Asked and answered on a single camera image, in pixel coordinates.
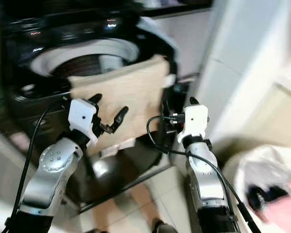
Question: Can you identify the beige cloth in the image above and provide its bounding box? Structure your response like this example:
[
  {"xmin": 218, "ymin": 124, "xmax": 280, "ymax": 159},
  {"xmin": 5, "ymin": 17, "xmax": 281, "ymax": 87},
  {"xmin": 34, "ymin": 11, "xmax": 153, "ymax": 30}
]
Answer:
[{"xmin": 67, "ymin": 54, "xmax": 174, "ymax": 157}]

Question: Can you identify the black top-loading washing machine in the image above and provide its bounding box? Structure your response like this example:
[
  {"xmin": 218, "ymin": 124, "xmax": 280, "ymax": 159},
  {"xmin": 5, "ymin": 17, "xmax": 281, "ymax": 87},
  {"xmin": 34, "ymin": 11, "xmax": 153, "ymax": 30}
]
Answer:
[{"xmin": 0, "ymin": 4, "xmax": 191, "ymax": 207}]

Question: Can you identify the white laundry bag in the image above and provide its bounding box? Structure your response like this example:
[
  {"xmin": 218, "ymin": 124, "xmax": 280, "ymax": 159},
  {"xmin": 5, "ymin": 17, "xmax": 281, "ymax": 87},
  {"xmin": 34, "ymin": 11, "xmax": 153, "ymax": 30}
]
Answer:
[{"xmin": 222, "ymin": 143, "xmax": 291, "ymax": 233}]

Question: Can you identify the dark garment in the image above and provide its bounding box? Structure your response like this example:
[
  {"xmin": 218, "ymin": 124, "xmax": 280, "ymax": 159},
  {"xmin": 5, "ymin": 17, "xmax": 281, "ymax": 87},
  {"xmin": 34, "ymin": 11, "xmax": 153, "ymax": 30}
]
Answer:
[{"xmin": 246, "ymin": 183, "xmax": 291, "ymax": 210}]

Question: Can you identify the pink garment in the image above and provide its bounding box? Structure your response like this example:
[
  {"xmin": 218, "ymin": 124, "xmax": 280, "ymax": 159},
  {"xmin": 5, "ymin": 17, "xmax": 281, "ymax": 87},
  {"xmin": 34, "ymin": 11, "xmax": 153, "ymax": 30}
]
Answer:
[{"xmin": 261, "ymin": 198, "xmax": 291, "ymax": 231}]

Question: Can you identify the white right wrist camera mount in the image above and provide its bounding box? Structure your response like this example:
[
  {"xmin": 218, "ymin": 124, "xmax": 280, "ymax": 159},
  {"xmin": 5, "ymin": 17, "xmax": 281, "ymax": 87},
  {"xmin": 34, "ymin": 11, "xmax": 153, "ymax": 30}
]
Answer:
[{"xmin": 178, "ymin": 103, "xmax": 210, "ymax": 142}]

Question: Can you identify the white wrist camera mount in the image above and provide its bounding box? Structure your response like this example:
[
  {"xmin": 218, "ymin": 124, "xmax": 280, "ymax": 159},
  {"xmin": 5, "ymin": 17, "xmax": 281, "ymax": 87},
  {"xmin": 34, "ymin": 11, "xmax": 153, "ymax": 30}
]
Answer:
[
  {"xmin": 68, "ymin": 98, "xmax": 99, "ymax": 142},
  {"xmin": 178, "ymin": 103, "xmax": 210, "ymax": 142}
]

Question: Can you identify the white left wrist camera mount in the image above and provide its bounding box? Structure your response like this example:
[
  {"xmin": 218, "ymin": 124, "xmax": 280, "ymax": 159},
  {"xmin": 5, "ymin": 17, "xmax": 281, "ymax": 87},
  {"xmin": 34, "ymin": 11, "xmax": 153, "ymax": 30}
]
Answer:
[{"xmin": 68, "ymin": 98, "xmax": 99, "ymax": 142}]

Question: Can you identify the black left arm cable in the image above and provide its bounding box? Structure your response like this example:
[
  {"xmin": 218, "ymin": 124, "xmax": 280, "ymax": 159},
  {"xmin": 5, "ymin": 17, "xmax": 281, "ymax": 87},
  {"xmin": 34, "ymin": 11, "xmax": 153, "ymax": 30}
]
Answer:
[{"xmin": 2, "ymin": 99, "xmax": 71, "ymax": 233}]

